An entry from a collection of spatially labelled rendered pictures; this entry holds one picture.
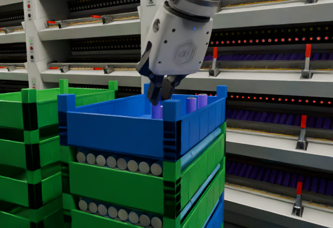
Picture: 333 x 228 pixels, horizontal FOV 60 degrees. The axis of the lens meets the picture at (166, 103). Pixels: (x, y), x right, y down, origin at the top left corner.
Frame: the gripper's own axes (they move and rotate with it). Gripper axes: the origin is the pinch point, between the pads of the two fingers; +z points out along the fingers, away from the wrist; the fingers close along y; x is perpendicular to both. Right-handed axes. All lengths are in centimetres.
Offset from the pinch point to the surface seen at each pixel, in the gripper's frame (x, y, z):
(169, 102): -11.9, -7.8, -7.1
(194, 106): -5.8, 3.5, -0.7
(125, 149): -10.4, -11.3, 1.9
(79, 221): -10.3, -15.9, 16.9
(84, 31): 74, 13, 22
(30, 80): 94, -3, 58
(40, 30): 98, 1, 33
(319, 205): -22, 52, 29
